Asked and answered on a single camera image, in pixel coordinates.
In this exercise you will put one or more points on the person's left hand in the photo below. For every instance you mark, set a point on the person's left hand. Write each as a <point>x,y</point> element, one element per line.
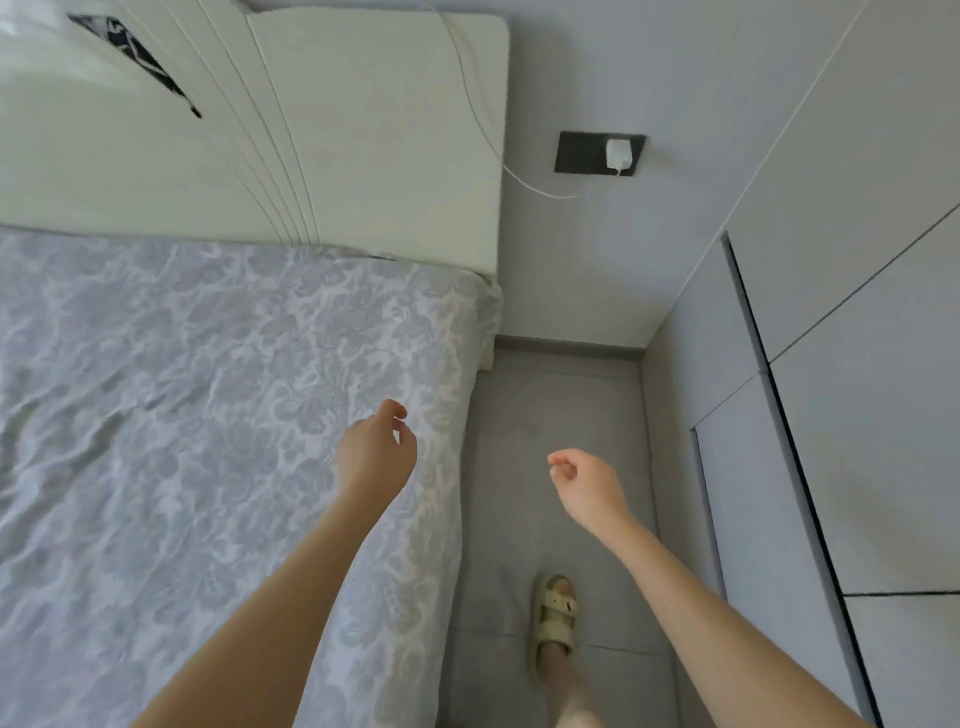
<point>375,461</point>

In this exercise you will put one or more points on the person's right hand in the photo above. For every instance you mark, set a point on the person's right hand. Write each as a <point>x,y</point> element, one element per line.
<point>596,491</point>

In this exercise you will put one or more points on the white floral bed sheet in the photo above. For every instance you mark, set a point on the white floral bed sheet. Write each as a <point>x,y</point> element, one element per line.
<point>187,412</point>

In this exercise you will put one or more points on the person's left forearm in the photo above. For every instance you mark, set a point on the person's left forearm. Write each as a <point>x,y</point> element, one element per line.
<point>270,630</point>

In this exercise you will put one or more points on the person's right forearm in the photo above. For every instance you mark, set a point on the person's right forearm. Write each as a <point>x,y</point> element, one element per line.
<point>720,645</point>

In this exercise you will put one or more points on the person's right beige sandal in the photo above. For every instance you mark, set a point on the person's right beige sandal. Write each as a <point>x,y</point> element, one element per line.
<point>553,622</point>

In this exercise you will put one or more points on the person's right leg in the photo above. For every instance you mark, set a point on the person's right leg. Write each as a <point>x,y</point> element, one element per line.
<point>574,697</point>

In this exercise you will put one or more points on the grey wardrobe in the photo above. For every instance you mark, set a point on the grey wardrobe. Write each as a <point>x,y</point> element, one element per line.
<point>862,375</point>

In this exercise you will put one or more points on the white charger adapter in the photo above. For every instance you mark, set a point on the white charger adapter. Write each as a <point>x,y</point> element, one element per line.
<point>618,154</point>

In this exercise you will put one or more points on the cream headboard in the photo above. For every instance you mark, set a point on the cream headboard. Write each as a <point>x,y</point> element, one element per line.
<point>375,112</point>

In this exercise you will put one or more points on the black wall socket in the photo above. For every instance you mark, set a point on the black wall socket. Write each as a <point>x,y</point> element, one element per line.
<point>577,154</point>

